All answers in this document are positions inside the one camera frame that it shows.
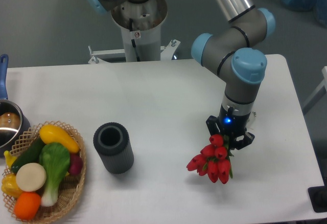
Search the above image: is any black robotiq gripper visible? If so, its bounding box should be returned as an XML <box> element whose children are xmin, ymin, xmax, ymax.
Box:
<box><xmin>206</xmin><ymin>95</ymin><xmax>255</xmax><ymax>150</ymax></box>

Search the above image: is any red tulip bouquet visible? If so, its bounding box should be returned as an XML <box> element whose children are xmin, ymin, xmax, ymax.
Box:
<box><xmin>186</xmin><ymin>132</ymin><xmax>233</xmax><ymax>184</ymax></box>

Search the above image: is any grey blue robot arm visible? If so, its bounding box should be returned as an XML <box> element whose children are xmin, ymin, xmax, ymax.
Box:
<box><xmin>87</xmin><ymin>0</ymin><xmax>275</xmax><ymax>150</ymax></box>

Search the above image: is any black device at edge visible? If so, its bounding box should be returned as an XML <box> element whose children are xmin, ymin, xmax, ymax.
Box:
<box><xmin>308</xmin><ymin>186</ymin><xmax>326</xmax><ymax>213</ymax></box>

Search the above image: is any white furniture leg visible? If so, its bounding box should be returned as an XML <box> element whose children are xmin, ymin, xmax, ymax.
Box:
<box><xmin>302</xmin><ymin>66</ymin><xmax>326</xmax><ymax>115</ymax></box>

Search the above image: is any dark grey ribbed vase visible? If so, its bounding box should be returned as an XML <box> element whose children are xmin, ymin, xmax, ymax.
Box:
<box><xmin>93</xmin><ymin>122</ymin><xmax>134</xmax><ymax>174</ymax></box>

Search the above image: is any woven wicker basket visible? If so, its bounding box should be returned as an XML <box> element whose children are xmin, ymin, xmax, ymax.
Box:
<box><xmin>1</xmin><ymin>121</ymin><xmax>86</xmax><ymax>223</ymax></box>

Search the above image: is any green bok choy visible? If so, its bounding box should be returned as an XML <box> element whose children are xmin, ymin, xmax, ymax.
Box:
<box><xmin>39</xmin><ymin>142</ymin><xmax>70</xmax><ymax>207</ymax></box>

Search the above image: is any yellow squash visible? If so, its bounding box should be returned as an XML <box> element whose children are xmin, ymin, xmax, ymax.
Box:
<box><xmin>39</xmin><ymin>124</ymin><xmax>80</xmax><ymax>153</ymax></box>

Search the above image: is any dark green cucumber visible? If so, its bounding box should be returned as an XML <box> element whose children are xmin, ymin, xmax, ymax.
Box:
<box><xmin>10</xmin><ymin>137</ymin><xmax>45</xmax><ymax>174</ymax></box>

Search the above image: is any beige round bun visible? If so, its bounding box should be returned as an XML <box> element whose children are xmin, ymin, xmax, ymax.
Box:
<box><xmin>16</xmin><ymin>163</ymin><xmax>46</xmax><ymax>192</ymax></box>

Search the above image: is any orange fruit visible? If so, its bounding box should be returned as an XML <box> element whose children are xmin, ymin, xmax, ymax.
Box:
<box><xmin>14</xmin><ymin>192</ymin><xmax>41</xmax><ymax>220</ymax></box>

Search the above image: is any yellow banana tip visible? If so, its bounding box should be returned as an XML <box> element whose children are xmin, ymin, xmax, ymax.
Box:
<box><xmin>4</xmin><ymin>150</ymin><xmax>17</xmax><ymax>168</ymax></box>

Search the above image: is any yellow bell pepper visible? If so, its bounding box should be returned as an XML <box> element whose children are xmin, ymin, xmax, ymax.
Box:
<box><xmin>1</xmin><ymin>173</ymin><xmax>23</xmax><ymax>198</ymax></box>

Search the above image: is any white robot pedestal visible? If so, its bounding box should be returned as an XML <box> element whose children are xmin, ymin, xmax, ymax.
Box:
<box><xmin>88</xmin><ymin>0</ymin><xmax>180</xmax><ymax>63</ymax></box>

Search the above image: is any blue handled saucepan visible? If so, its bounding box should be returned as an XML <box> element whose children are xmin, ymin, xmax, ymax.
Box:
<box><xmin>1</xmin><ymin>54</ymin><xmax>30</xmax><ymax>158</ymax></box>

